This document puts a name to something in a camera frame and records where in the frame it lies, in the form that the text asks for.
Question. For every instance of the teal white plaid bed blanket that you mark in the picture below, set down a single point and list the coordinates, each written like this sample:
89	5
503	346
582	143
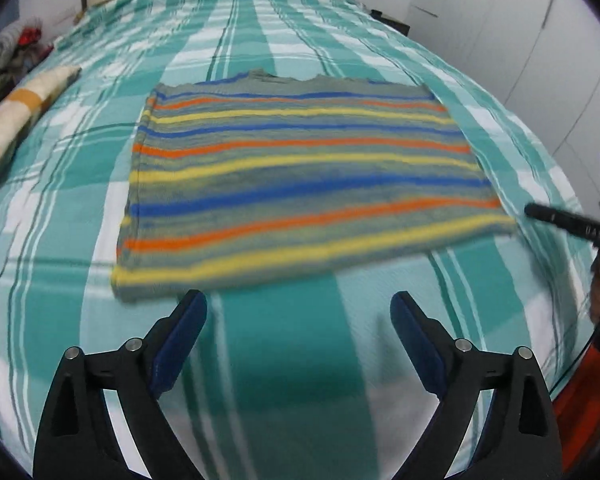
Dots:
80	185

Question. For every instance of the beige patterned pillow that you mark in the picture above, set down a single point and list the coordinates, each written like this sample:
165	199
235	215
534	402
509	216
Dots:
10	115

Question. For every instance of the person's orange clothing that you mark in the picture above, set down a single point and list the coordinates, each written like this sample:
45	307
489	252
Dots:
580	410

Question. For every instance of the white wardrobe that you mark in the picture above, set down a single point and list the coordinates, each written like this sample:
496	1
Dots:
505	35

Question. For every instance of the pile of clothes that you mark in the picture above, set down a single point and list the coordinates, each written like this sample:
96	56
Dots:
10	45

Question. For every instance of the dark nightstand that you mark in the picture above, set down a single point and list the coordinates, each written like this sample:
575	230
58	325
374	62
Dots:
392	21

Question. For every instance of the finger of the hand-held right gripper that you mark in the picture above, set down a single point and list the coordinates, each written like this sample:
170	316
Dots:
565	220

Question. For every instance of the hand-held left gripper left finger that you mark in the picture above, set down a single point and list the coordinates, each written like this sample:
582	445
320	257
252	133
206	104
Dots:
180	345

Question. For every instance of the multicolour striped knit sweater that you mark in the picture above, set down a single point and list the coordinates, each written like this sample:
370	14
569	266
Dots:
305	170

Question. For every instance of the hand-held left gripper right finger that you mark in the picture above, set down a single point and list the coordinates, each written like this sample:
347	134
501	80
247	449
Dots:
420	345

